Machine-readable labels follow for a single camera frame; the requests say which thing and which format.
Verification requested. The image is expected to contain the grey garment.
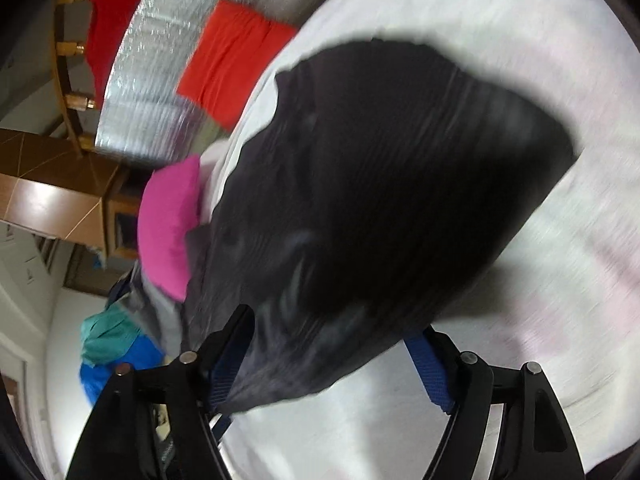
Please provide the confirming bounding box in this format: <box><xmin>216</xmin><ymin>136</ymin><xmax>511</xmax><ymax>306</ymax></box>
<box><xmin>107</xmin><ymin>260</ymin><xmax>185</xmax><ymax>361</ymax></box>

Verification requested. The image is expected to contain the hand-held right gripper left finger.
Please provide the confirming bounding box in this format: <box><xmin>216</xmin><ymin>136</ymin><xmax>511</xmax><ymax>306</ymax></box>
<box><xmin>65</xmin><ymin>304</ymin><xmax>257</xmax><ymax>480</ymax></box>

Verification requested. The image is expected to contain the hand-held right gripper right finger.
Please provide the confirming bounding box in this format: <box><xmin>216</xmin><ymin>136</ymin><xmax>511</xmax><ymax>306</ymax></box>
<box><xmin>404</xmin><ymin>326</ymin><xmax>587</xmax><ymax>480</ymax></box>

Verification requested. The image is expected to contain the pink pillow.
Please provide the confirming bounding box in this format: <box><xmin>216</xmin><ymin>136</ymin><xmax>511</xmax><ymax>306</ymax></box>
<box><xmin>137</xmin><ymin>155</ymin><xmax>206</xmax><ymax>303</ymax></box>

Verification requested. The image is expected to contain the folded red cloth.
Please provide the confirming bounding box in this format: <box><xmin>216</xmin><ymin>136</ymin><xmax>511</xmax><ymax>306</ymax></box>
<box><xmin>176</xmin><ymin>0</ymin><xmax>299</xmax><ymax>133</ymax></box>

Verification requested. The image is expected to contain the wooden cabinet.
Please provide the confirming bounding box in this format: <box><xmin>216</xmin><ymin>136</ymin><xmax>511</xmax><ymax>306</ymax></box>
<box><xmin>0</xmin><ymin>127</ymin><xmax>146</xmax><ymax>261</ymax></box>

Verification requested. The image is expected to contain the black quilted jacket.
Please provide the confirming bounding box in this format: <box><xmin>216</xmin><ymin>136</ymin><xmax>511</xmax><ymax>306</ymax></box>
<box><xmin>180</xmin><ymin>40</ymin><xmax>581</xmax><ymax>413</ymax></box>

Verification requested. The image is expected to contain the silver foil mat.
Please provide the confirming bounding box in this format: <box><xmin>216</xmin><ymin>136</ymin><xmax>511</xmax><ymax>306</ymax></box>
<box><xmin>92</xmin><ymin>0</ymin><xmax>321</xmax><ymax>168</ymax></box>

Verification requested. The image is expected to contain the teal and blue jacket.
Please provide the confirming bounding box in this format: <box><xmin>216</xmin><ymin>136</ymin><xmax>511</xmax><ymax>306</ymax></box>
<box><xmin>79</xmin><ymin>305</ymin><xmax>167</xmax><ymax>406</ymax></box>

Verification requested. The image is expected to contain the white bed sheet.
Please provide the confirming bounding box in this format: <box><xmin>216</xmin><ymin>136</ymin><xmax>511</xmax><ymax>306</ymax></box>
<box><xmin>200</xmin><ymin>0</ymin><xmax>640</xmax><ymax>472</ymax></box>

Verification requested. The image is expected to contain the red garment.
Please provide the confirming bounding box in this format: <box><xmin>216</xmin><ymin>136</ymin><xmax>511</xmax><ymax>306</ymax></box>
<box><xmin>86</xmin><ymin>0</ymin><xmax>166</xmax><ymax>107</ymax></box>

